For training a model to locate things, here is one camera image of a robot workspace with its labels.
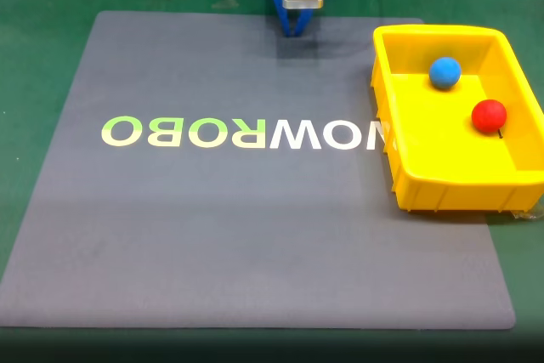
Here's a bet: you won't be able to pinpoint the red ball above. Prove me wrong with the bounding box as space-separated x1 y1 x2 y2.
470 99 508 133

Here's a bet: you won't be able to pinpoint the clear plastic scrap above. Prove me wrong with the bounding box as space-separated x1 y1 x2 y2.
511 207 544 222

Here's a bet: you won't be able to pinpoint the yellow plastic bin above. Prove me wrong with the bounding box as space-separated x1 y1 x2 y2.
371 25 544 213

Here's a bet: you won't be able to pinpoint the grey mat with lettering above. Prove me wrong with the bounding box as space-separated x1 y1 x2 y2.
0 10 517 331

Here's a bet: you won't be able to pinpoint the blue ball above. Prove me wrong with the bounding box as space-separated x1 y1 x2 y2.
428 56 462 91

